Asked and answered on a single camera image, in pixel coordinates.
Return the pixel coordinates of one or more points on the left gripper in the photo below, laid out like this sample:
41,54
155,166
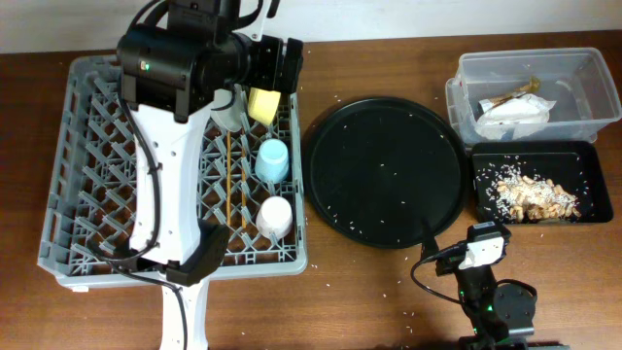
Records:
270,77

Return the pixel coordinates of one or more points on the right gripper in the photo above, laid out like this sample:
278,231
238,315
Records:
430,244

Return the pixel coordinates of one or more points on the yellow bowl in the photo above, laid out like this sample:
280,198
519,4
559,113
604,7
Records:
263,105

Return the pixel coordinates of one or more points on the grey round plate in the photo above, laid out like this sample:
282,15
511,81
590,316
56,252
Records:
227,114

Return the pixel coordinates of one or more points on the wooden chopstick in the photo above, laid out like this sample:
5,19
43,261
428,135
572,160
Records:
228,178
243,181

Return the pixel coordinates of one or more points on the light blue plastic cup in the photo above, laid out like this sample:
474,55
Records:
272,163

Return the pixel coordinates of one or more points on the food scraps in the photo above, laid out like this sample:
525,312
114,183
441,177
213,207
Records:
534,197

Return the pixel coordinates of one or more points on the pink plastic cup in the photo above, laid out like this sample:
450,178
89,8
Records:
275,217

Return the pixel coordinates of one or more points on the white napkin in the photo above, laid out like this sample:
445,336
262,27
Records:
516,118

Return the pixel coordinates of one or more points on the gold snack wrapper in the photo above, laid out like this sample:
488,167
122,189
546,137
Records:
515,92

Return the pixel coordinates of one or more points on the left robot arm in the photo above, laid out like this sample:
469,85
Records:
175,56

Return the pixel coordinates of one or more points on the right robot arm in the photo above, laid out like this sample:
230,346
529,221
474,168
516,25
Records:
501,312

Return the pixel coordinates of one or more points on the grey dishwasher rack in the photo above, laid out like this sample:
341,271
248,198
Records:
92,191

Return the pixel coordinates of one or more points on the round black tray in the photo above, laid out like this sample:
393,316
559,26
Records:
386,172

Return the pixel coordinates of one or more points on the black rectangular tray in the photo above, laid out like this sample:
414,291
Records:
572,165

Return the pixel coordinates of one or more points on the clear plastic bin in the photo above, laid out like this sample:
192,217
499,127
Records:
576,80

